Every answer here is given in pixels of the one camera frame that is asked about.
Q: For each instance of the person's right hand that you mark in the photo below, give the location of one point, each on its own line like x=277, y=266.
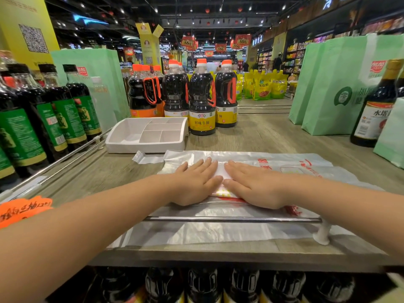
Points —
x=262, y=189

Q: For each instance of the person's left hand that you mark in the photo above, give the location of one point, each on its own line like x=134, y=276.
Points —
x=192, y=186

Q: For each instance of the person's right thumb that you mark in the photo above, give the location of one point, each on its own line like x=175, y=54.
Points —
x=231, y=185

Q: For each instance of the person's left middle finger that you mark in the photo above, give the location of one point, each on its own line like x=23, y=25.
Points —
x=205, y=165

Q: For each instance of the person's left little finger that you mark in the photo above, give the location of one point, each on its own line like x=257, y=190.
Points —
x=182, y=167

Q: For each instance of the person's left thumb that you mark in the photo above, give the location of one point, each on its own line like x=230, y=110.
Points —
x=216, y=187

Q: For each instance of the white plastic bag red print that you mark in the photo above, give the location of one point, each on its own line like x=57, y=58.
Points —
x=246, y=228

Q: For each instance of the person's left forearm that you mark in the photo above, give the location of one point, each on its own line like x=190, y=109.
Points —
x=79, y=230

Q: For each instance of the person's right forearm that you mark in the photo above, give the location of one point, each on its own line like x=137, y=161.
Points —
x=347, y=205

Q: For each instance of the soy sauce bottle yellow label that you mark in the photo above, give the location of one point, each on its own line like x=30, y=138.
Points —
x=175, y=94
x=202, y=104
x=226, y=100

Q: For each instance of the white divided plastic tray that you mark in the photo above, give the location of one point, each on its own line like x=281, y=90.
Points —
x=126, y=140

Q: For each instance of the soy sauce bottle orange label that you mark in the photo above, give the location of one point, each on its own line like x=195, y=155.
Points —
x=140, y=97
x=159, y=91

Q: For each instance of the row of yellow green pouches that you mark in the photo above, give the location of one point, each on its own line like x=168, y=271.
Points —
x=262, y=86

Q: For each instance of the row of dark bottles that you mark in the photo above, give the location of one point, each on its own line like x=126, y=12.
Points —
x=240, y=285

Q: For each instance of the dark bottle green label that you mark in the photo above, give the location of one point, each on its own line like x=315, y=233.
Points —
x=47, y=123
x=5, y=168
x=68, y=116
x=19, y=135
x=86, y=110

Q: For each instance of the red hanging sign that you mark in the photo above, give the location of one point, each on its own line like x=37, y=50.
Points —
x=209, y=53
x=221, y=48
x=188, y=43
x=243, y=40
x=129, y=51

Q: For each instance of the green paper bag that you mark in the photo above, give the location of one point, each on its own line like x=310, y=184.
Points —
x=393, y=138
x=304, y=88
x=107, y=75
x=341, y=91

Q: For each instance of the yellow standing display board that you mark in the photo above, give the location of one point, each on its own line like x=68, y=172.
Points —
x=150, y=45

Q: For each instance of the dark bottle gold cap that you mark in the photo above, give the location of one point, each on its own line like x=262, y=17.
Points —
x=400, y=86
x=374, y=116

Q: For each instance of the store shelves with goods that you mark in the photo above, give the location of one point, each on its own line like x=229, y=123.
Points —
x=315, y=44

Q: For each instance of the orange price tag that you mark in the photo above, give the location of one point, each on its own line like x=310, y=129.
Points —
x=22, y=209

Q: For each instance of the yellow poster with code square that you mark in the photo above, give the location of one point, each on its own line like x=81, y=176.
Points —
x=28, y=31

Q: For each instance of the metal shelf rail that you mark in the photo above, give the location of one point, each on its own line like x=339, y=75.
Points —
x=233, y=219

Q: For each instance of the white rail bracket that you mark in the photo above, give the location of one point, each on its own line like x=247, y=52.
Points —
x=322, y=233

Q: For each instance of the long double metal rail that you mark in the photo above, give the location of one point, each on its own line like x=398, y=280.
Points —
x=63, y=160

